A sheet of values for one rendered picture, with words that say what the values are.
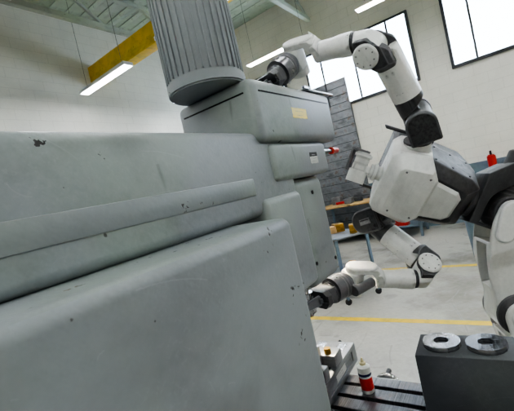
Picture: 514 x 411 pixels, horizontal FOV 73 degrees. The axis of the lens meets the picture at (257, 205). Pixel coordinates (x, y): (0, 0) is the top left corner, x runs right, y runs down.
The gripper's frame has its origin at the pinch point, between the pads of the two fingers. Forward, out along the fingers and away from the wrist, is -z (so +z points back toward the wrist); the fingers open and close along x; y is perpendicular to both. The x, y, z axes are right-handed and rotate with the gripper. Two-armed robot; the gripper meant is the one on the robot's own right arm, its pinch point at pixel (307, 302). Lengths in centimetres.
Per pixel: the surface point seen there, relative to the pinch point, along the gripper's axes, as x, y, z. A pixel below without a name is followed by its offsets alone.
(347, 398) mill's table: 7.3, 30.2, 1.0
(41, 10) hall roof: -573, -418, 42
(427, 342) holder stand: 32.2, 10.3, 10.1
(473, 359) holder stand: 43.2, 11.9, 10.5
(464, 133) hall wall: -258, -52, 705
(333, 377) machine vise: 3.8, 24.2, 0.0
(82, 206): 35, -42, -61
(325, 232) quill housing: 8.3, -21.2, 6.8
